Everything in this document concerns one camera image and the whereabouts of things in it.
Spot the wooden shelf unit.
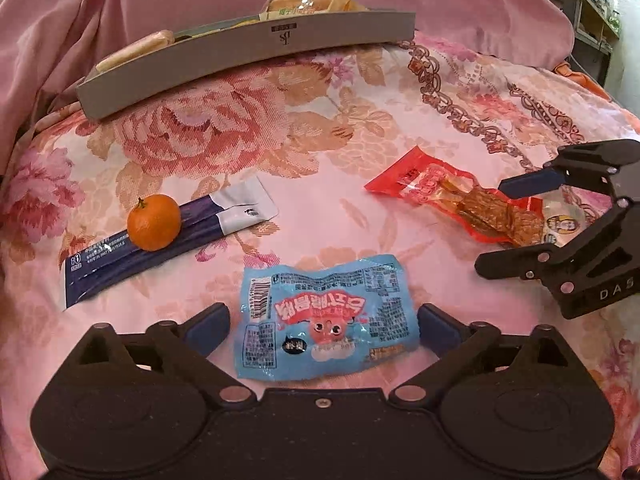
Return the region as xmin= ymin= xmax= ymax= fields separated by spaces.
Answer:
xmin=524 ymin=0 xmax=624 ymax=72

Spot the red snack packet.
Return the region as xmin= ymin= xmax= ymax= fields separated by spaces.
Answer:
xmin=364 ymin=146 xmax=597 ymax=249

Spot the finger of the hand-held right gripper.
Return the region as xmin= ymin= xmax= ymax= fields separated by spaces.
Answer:
xmin=475 ymin=199 xmax=635 ymax=291
xmin=499 ymin=140 xmax=640 ymax=199

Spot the blue snack packet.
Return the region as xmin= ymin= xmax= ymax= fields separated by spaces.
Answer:
xmin=236 ymin=254 xmax=421 ymax=382

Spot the grey cardboard tray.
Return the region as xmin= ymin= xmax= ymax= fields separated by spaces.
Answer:
xmin=75 ymin=10 xmax=417 ymax=120

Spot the mandarin orange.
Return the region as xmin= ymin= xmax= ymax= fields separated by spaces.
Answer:
xmin=126 ymin=194 xmax=182 ymax=252

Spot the orange cloth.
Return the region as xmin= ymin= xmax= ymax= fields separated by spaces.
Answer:
xmin=554 ymin=62 xmax=614 ymax=99

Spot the dark blue long packet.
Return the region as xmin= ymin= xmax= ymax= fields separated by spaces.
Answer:
xmin=62 ymin=176 xmax=279 ymax=312

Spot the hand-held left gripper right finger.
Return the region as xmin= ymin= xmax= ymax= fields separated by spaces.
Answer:
xmin=389 ymin=303 xmax=571 ymax=407

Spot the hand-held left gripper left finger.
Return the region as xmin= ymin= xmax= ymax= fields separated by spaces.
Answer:
xmin=75 ymin=302 xmax=256 ymax=407

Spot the bread packet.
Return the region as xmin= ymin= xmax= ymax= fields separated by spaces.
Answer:
xmin=95 ymin=30 xmax=176 ymax=74
xmin=260 ymin=0 xmax=337 ymax=22
xmin=325 ymin=0 xmax=372 ymax=14

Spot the floral bed sheet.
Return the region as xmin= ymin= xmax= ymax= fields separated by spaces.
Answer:
xmin=0 ymin=27 xmax=640 ymax=480

